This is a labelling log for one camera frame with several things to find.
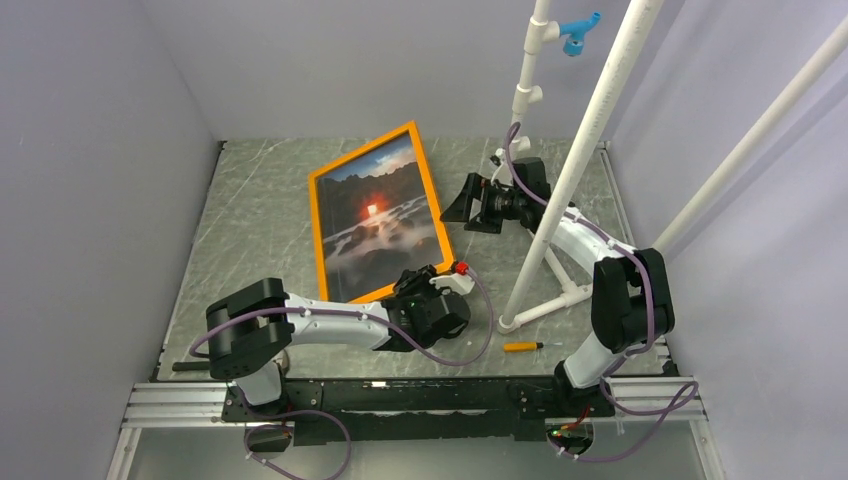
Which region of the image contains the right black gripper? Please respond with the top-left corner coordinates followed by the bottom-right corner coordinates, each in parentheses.
top-left (441, 172), bottom-right (526, 234)

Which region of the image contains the orange handled screwdriver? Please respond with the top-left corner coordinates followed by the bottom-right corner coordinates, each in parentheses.
top-left (503, 342), bottom-right (544, 353)

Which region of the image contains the orange picture frame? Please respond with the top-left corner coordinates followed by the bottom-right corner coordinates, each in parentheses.
top-left (308, 121), bottom-right (455, 303)

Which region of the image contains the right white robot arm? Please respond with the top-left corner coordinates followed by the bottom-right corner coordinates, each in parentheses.
top-left (440, 157), bottom-right (675, 415)

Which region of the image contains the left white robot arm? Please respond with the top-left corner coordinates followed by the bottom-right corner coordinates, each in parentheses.
top-left (190, 262), bottom-right (476, 420)

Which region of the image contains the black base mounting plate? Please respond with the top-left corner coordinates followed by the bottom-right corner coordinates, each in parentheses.
top-left (220, 375), bottom-right (614, 446)

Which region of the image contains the white pvc pipe stand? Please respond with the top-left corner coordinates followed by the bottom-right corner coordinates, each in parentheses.
top-left (497, 1), bottom-right (847, 335)

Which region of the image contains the blue pipe fitting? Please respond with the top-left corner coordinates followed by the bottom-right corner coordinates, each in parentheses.
top-left (559, 12), bottom-right (602, 57)

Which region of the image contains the black rod on table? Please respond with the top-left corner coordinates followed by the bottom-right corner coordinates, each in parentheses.
top-left (172, 360), bottom-right (210, 373)

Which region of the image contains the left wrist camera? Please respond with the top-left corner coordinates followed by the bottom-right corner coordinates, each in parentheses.
top-left (429, 261), bottom-right (476, 296)

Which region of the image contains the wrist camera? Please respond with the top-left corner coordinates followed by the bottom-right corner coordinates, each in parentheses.
top-left (429, 261), bottom-right (476, 296)
top-left (490, 136), bottom-right (531, 185)

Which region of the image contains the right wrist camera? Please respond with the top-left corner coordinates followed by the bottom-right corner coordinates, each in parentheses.
top-left (490, 136), bottom-right (531, 185)

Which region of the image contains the aluminium rail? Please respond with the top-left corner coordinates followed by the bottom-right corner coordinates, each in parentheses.
top-left (122, 376), bottom-right (691, 428)

